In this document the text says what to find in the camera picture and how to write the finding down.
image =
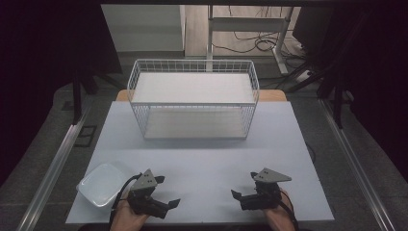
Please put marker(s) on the person's left hand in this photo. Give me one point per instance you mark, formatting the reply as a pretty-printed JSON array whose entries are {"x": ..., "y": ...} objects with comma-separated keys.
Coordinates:
[{"x": 126, "y": 216}]

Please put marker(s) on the black stand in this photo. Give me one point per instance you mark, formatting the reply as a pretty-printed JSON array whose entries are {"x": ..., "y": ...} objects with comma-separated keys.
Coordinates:
[
  {"x": 77, "y": 102},
  {"x": 337, "y": 102}
]

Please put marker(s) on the white power strip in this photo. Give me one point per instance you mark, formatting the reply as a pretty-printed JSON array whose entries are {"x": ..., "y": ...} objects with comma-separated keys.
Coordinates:
[{"x": 303, "y": 76}]

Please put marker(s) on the person's right hand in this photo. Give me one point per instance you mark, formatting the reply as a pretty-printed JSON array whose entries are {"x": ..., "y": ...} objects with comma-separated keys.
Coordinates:
[{"x": 278, "y": 219}]

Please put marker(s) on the white cabinet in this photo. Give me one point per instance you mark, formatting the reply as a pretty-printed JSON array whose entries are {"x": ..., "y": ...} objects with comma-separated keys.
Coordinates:
[{"x": 144, "y": 29}]

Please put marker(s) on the white desk frame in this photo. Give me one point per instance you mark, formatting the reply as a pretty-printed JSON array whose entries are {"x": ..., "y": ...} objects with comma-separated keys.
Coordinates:
[{"x": 247, "y": 24}]

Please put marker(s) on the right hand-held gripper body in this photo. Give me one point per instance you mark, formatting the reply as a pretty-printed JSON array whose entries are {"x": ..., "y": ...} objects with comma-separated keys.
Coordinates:
[{"x": 266, "y": 192}]

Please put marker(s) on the wooden table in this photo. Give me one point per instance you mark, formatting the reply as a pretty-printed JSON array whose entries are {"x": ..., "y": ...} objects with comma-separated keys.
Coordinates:
[{"x": 272, "y": 95}]

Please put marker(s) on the aluminium rail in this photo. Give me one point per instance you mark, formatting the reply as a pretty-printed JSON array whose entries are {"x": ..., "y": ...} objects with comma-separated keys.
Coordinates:
[
  {"x": 54, "y": 170},
  {"x": 352, "y": 160}
]

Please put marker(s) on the black curtain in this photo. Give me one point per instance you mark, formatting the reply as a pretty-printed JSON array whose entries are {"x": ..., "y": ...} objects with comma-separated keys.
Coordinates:
[
  {"x": 372, "y": 70},
  {"x": 48, "y": 64}
]

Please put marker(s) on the black floor outlet frame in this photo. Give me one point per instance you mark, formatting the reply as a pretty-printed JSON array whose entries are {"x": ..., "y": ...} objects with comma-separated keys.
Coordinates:
[
  {"x": 68, "y": 106},
  {"x": 86, "y": 136}
]

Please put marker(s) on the white plastic dish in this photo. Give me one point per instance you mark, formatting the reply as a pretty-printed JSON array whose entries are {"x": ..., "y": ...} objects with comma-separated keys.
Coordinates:
[{"x": 102, "y": 187}]

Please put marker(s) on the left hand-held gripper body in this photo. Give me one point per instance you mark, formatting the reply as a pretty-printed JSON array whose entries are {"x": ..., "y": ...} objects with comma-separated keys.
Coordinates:
[{"x": 141, "y": 195}]

